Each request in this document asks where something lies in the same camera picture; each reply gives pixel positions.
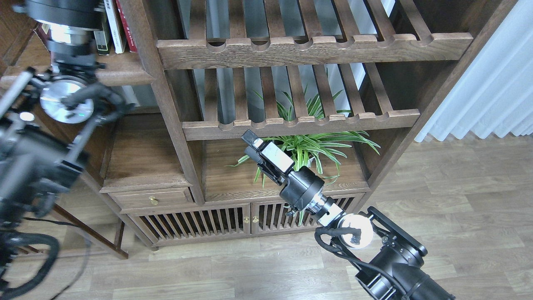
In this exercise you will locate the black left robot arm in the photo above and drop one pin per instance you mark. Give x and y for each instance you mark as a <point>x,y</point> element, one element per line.
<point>46,121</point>

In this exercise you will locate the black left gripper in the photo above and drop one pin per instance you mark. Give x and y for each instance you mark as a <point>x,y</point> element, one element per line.
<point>74,13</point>

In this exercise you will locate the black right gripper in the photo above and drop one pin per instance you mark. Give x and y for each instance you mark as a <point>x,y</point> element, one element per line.
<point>302,189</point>

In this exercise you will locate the brass drawer knob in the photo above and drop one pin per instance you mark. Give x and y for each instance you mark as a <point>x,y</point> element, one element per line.
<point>153,200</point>

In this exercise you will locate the dark wooden bookshelf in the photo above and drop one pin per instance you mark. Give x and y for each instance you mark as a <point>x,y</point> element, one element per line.
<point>218,68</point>

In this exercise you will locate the white curtain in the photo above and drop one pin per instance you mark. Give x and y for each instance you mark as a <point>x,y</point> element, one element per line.
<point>495,94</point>

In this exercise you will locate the red upright book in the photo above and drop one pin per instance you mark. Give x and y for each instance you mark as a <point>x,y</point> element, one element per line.
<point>131,44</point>

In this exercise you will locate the green spider plant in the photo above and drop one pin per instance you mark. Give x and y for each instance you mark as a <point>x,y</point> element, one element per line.
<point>305,149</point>

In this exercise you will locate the white upright book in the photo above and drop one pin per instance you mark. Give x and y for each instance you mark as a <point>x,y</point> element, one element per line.
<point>115,22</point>

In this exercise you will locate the yellow and black book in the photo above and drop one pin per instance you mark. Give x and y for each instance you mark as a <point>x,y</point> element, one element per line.
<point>103,38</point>

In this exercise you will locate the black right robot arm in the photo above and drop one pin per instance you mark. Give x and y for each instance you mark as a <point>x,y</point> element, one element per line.
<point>388,260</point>

